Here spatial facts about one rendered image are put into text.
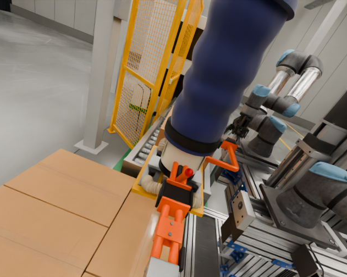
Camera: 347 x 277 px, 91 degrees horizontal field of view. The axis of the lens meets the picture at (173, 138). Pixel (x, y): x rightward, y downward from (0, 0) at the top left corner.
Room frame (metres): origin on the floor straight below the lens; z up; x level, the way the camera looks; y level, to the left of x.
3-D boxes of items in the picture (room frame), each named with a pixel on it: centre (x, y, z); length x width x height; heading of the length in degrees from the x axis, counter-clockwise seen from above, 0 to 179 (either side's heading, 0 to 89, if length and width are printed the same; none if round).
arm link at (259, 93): (0.92, -0.32, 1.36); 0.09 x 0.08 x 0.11; 150
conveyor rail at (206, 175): (2.17, -0.40, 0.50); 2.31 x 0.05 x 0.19; 0
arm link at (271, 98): (0.99, -0.38, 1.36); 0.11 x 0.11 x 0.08; 60
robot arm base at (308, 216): (0.57, -0.57, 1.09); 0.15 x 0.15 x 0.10
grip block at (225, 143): (0.93, -0.31, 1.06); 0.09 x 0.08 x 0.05; 92
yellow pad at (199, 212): (0.63, -0.16, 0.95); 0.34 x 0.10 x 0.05; 2
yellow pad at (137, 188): (0.62, 0.03, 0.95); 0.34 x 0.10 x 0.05; 2
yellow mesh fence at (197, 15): (2.77, 0.34, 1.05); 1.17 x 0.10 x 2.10; 0
